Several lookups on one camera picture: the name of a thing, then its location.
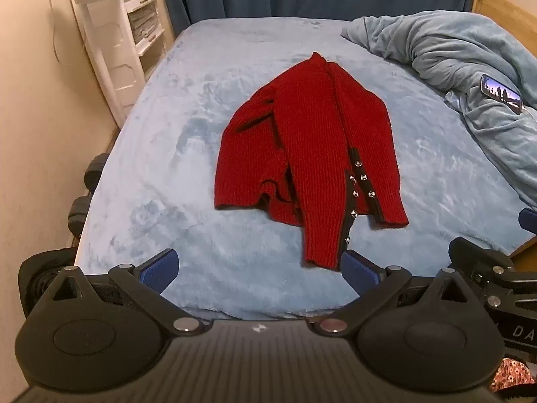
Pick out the white fan cable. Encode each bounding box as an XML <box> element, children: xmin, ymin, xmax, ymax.
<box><xmin>47</xmin><ymin>0</ymin><xmax>75</xmax><ymax>66</ymax></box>

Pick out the white drawer unit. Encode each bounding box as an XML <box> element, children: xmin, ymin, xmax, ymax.
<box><xmin>121</xmin><ymin>0</ymin><xmax>175</xmax><ymax>81</ymax></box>

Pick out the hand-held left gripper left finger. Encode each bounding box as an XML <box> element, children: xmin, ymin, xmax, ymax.
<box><xmin>42</xmin><ymin>249</ymin><xmax>210</xmax><ymax>338</ymax></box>

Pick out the black dumbbell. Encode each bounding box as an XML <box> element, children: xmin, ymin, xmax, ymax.
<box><xmin>67</xmin><ymin>154</ymin><xmax>104</xmax><ymax>235</ymax></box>

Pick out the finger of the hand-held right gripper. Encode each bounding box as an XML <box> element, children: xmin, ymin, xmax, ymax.
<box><xmin>448</xmin><ymin>237</ymin><xmax>519</xmax><ymax>287</ymax></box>
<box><xmin>519</xmin><ymin>208</ymin><xmax>537</xmax><ymax>234</ymax></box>

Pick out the smartphone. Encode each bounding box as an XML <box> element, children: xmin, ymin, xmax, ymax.
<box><xmin>479</xmin><ymin>74</ymin><xmax>524</xmax><ymax>115</ymax></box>

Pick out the red knit cardigan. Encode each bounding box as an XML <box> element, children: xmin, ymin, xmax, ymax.
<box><xmin>214</xmin><ymin>51</ymin><xmax>409</xmax><ymax>270</ymax></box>

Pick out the light blue bed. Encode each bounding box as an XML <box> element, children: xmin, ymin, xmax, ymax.
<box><xmin>73</xmin><ymin>17</ymin><xmax>537</xmax><ymax>320</ymax></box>

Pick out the floral patterned cloth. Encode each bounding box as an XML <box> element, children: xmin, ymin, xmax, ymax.
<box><xmin>490</xmin><ymin>358</ymin><xmax>536</xmax><ymax>394</ymax></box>

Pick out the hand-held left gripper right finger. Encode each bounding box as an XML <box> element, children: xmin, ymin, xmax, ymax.
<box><xmin>308</xmin><ymin>250</ymin><xmax>477</xmax><ymax>338</ymax></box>

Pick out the grey-blue fleece blanket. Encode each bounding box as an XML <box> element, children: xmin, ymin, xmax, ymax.
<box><xmin>341</xmin><ymin>9</ymin><xmax>537</xmax><ymax>211</ymax></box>

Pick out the wooden bed frame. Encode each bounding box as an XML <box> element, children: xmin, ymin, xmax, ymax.
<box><xmin>472</xmin><ymin>0</ymin><xmax>537</xmax><ymax>53</ymax></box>

